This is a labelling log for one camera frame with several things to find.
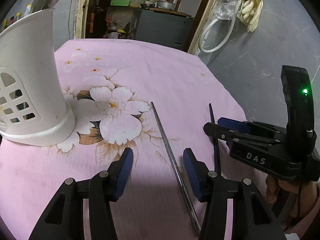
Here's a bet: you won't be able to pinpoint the black chopstick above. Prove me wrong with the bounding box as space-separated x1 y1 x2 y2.
209 103 221 175

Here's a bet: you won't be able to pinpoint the steel chopstick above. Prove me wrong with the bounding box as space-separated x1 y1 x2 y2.
151 102 201 237

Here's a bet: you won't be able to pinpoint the steel spoon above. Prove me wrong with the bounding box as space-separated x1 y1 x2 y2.
30 0 44 14

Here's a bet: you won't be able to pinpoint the pink sleeve forearm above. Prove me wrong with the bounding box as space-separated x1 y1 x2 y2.
280 179 320 240

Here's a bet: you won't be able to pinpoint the person's right hand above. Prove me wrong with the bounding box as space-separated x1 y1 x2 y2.
266 175 319 223

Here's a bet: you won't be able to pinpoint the grey metal cabinet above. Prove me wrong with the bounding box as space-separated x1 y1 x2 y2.
130 9 194 50

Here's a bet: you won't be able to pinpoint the white plastic utensil holder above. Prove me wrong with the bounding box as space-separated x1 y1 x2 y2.
1 9 75 146

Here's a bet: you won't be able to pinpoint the pink floral tablecloth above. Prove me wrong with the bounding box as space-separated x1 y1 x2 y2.
1 40 246 239

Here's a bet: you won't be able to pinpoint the clear plastic bag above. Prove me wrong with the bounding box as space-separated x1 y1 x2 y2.
214 0 238 21

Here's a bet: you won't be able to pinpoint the cream rubber gloves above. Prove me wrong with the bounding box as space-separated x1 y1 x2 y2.
237 0 263 33

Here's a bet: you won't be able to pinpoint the grey pot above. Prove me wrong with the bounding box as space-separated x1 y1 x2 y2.
155 1 176 10

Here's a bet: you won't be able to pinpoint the green box on shelf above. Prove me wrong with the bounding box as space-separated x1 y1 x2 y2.
110 0 130 7

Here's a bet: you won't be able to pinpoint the white hose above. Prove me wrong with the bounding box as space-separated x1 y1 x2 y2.
198 0 246 54

